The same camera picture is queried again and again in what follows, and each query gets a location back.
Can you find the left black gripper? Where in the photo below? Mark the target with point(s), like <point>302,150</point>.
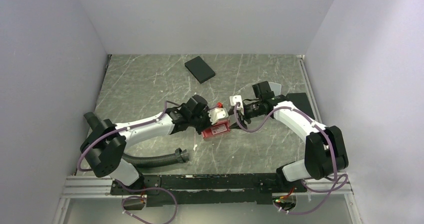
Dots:
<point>208,124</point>

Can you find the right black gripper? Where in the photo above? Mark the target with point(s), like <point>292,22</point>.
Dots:
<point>242,123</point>

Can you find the red paper box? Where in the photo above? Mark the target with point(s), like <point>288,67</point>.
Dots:
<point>206,134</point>

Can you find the small red white box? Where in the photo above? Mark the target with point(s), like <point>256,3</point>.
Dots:
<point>218,129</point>

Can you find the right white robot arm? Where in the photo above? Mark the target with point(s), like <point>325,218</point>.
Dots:
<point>325,151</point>

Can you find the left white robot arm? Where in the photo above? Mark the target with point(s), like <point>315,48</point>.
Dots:
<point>104,148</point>

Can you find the black flat box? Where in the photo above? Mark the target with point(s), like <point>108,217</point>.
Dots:
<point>201,71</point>

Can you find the clear plastic case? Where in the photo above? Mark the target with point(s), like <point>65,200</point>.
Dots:
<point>276,88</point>

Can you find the black ridged tray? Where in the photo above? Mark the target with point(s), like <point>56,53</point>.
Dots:
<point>301,102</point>

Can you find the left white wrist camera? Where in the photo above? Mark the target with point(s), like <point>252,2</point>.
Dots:
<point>218,114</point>

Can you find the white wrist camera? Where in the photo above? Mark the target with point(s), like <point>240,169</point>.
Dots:
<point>236,103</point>
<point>218,114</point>

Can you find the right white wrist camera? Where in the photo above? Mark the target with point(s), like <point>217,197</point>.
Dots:
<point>236,103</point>

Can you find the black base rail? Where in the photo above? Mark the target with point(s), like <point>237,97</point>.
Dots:
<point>160,190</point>

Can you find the aluminium frame rail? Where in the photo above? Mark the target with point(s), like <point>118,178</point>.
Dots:
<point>87,200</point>

